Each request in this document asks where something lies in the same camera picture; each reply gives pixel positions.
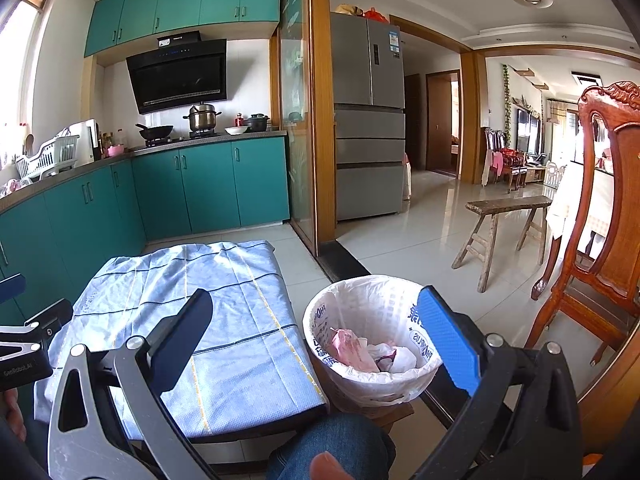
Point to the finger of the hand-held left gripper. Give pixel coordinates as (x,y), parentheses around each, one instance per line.
(50,317)
(12,287)

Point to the person's right hand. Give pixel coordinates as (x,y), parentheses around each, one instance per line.
(332,467)

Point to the person's jeans leg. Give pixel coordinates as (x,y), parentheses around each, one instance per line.
(295,455)

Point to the teal upper cabinets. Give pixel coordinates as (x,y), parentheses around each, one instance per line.
(185,5)

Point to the red plastic bag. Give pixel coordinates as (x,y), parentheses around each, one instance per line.
(376,15)

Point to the pink bowl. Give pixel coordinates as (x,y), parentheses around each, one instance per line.
(116,150)

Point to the ceiling air vent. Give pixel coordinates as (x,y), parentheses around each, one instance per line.
(586,79)

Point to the blue cloth covered table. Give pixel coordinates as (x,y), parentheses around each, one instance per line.
(200,300)

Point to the black range hood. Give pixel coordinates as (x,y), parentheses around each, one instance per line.
(177,77)

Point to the wood framed glass sliding door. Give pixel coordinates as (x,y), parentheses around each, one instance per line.
(297,125)

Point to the silver refrigerator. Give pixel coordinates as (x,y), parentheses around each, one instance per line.
(367,125)

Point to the kitchen window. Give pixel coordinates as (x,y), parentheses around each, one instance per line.
(20,60)

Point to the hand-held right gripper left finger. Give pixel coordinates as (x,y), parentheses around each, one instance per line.
(180,340)

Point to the white kitchen appliance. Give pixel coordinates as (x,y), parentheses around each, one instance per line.
(82,140)

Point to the white bowl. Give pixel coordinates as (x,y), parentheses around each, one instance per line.
(236,130)

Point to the brown interior door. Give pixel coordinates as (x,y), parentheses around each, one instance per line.
(440,120)

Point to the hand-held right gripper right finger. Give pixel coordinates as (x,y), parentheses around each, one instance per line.
(445,340)

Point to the person's left hand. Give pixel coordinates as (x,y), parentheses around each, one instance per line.
(15,415)

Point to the gas stove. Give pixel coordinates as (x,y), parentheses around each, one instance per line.
(182,138)

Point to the flat television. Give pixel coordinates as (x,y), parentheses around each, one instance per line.
(528,132)

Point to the rustic wooden bench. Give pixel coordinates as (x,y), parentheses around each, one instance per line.
(507,205)

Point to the row of red wooden chairs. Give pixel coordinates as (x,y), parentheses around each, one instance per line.
(507,160)

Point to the white dish rack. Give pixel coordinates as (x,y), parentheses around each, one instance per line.
(47,157)

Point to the teal lower cabinets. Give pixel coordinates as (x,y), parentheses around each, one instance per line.
(200,185)

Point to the black wok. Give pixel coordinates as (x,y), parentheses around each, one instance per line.
(156,132)

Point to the table with cream tablecloth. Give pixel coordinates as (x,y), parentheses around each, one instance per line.
(560,210)

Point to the white bag lined bin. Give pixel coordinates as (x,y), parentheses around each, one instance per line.
(320,310)

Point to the black pot with lid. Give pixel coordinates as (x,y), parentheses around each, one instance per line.
(257,124)

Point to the steel cooking pot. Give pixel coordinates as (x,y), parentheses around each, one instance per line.
(202,120)

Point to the white plastic bag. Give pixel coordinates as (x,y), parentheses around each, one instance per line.
(400,357)

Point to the green vine garland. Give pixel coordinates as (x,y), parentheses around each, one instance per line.
(507,105)

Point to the pink plastic bag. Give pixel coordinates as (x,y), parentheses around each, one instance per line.
(350,352)

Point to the teal cabinets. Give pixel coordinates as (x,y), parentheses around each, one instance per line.
(200,185)
(185,5)

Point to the carved wooden chair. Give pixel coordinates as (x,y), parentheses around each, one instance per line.
(600,260)

